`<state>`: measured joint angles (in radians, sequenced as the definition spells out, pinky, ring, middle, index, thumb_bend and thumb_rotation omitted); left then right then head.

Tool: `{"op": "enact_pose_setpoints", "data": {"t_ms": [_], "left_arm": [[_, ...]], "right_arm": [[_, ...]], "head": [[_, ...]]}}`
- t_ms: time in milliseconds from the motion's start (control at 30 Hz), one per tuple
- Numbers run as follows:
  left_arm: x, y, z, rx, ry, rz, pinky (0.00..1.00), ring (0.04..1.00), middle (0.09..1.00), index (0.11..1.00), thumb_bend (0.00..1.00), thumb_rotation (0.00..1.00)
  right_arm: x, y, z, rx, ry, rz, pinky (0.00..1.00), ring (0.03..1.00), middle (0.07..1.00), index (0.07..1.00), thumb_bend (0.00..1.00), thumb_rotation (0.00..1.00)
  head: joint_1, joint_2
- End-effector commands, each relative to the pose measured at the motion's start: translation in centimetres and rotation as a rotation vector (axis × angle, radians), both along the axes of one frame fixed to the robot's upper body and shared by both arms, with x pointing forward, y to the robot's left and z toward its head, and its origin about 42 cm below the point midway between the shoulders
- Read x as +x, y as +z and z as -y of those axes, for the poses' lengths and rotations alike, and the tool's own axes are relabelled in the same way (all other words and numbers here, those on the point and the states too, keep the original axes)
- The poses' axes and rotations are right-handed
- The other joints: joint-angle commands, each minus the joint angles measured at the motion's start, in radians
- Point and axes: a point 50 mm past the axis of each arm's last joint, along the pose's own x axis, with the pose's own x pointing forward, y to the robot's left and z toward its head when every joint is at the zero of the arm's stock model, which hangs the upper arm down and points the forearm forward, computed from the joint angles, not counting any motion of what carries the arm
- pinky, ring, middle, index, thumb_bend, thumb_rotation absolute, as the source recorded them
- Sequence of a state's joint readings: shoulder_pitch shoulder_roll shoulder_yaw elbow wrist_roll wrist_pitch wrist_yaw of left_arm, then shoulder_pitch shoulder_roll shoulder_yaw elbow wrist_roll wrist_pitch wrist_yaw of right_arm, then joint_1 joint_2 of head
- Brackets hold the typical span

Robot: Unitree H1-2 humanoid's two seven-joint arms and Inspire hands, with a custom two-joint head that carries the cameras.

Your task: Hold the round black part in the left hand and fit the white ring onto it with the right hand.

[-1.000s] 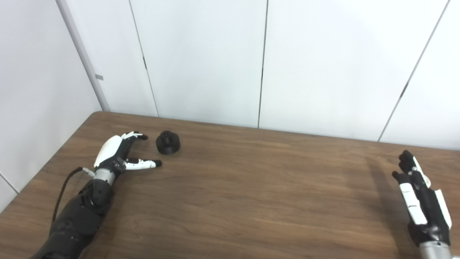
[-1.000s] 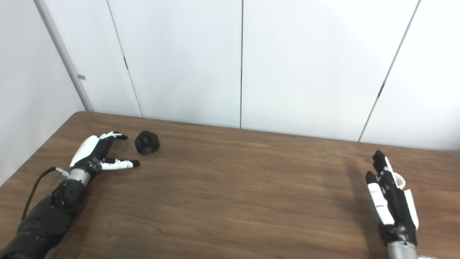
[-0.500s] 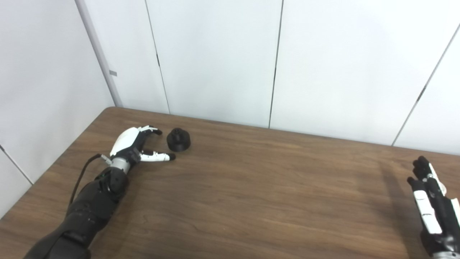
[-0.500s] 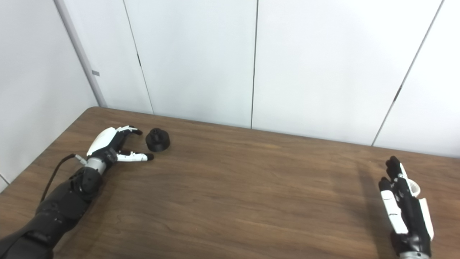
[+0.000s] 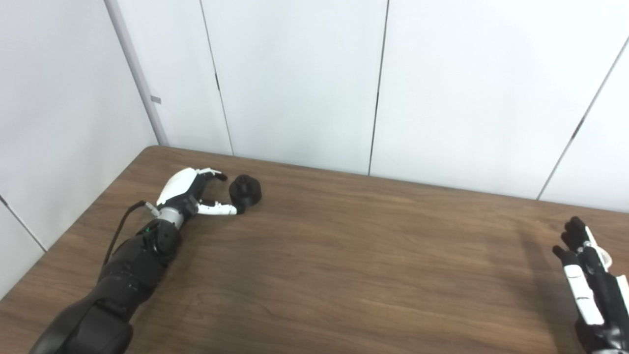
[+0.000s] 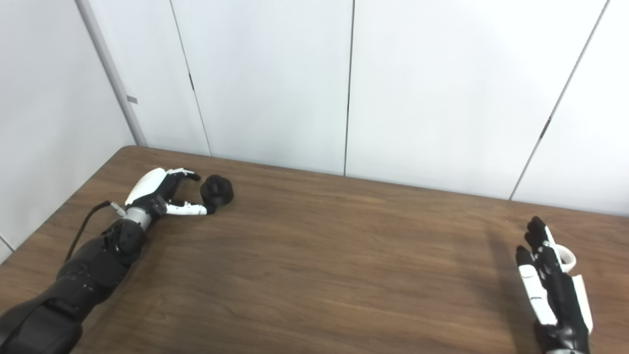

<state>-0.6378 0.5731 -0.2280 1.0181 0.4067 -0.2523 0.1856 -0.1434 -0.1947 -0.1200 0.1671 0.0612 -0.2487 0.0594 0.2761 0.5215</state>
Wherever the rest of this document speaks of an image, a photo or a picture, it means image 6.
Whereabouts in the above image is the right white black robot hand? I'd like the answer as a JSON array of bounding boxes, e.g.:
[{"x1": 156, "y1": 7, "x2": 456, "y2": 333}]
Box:
[{"x1": 515, "y1": 216, "x2": 594, "y2": 354}]

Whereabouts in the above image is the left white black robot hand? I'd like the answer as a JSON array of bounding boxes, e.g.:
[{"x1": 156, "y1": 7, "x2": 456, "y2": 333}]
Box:
[{"x1": 124, "y1": 167, "x2": 217, "y2": 220}]

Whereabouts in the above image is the white ring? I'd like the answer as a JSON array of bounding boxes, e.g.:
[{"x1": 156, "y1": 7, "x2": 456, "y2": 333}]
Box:
[{"x1": 554, "y1": 244, "x2": 577, "y2": 274}]

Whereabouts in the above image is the round black part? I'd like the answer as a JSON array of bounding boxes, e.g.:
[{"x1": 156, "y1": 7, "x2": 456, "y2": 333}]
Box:
[{"x1": 200, "y1": 175, "x2": 234, "y2": 210}]

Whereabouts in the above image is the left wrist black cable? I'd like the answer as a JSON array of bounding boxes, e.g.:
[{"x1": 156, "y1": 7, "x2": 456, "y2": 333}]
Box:
[{"x1": 65, "y1": 200, "x2": 126, "y2": 262}]

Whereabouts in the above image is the grey wall post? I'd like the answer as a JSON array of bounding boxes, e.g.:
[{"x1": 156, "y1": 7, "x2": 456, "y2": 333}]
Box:
[{"x1": 75, "y1": 0, "x2": 148, "y2": 147}]

